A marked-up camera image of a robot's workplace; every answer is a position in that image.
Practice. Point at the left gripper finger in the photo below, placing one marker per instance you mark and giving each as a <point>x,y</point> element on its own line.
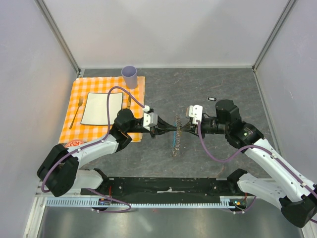
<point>164,131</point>
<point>168,126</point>

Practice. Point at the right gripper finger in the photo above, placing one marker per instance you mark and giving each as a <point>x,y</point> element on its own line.
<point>185,131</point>
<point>186,126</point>

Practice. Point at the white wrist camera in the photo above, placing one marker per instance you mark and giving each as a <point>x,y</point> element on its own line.
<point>150,120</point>
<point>194,113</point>

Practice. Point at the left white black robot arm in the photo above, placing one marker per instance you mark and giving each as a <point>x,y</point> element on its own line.
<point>61,171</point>

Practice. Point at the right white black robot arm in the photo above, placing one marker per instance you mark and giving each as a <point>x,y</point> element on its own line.
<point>291,192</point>

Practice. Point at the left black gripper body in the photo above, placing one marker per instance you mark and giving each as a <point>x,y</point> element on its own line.
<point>155,131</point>

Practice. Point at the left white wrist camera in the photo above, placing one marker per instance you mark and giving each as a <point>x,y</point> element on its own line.
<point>150,120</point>

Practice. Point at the gold fork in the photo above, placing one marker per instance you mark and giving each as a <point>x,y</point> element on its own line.
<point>80,102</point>

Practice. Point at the white square plate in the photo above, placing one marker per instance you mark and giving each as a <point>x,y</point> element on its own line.
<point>95,112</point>

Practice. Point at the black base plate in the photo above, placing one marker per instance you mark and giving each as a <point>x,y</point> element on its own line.
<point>147,189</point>

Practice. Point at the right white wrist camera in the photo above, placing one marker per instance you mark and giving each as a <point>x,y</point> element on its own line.
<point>194,113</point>

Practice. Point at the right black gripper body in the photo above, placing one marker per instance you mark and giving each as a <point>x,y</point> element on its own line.
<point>195,127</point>

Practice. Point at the grey slotted cable duct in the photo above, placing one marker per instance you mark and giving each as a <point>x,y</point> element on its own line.
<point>99,202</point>

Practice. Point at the purple plastic cup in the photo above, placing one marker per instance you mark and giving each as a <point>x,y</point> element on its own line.
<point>129,74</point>

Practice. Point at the gold knife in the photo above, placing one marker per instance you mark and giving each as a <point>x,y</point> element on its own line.
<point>129,101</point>

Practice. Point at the red patterned bowl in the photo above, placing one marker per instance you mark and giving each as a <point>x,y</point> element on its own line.
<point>75,142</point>

